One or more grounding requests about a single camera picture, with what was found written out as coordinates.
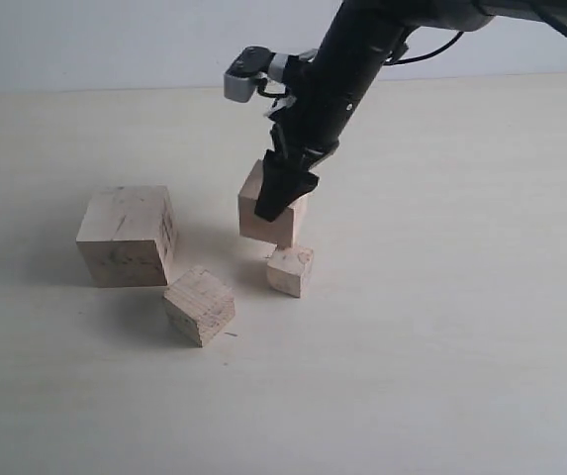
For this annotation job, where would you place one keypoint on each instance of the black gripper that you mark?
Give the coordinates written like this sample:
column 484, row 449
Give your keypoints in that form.
column 326, row 93

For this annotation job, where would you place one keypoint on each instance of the smallest wooden cube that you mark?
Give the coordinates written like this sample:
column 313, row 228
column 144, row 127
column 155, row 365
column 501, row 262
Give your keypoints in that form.
column 288, row 269

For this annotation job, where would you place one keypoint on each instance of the third largest wooden cube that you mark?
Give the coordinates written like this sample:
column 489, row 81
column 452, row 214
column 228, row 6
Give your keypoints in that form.
column 199, row 305

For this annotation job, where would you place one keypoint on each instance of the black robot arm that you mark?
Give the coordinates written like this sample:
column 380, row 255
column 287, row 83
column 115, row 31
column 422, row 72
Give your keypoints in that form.
column 460, row 16

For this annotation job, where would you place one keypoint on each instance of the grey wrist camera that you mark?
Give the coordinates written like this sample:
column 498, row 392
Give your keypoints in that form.
column 251, row 74

